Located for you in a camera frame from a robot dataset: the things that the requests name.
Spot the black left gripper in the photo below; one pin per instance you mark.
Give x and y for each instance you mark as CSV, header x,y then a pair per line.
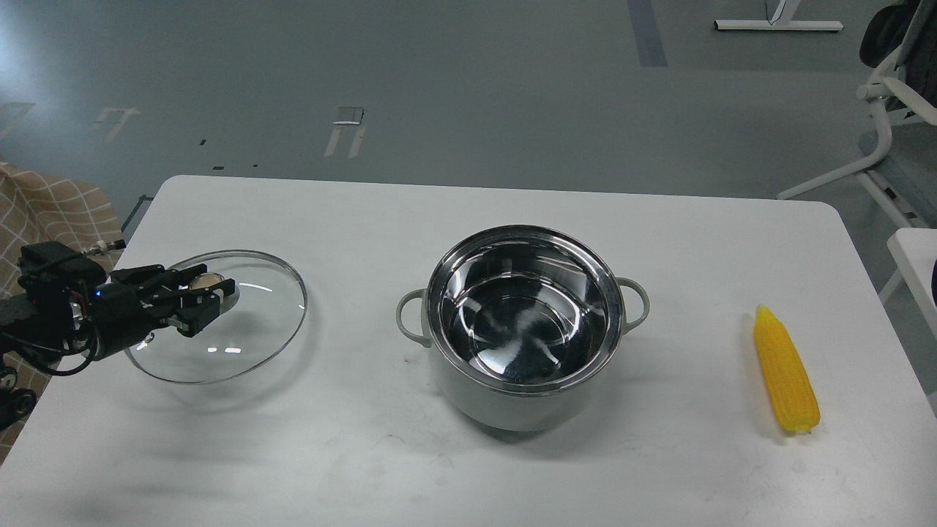
x,y
121,321

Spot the glass pot lid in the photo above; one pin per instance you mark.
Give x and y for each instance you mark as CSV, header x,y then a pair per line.
x,y
254,326

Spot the yellow corn cob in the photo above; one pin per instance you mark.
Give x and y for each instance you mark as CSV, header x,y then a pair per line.
x,y
787,383

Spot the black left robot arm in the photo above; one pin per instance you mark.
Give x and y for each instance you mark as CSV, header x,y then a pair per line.
x,y
71,312

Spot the light green steel pot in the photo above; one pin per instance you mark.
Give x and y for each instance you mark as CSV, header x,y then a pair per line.
x,y
520,322

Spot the checkered beige cloth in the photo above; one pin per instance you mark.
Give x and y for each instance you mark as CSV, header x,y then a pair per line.
x,y
37,207

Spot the white desk foot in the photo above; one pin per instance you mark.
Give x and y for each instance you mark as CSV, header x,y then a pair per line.
x,y
782,19

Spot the white side table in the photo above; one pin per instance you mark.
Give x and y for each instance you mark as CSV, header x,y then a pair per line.
x,y
914,252

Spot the white office chair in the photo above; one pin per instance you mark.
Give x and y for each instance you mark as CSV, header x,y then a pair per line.
x,y
898,163

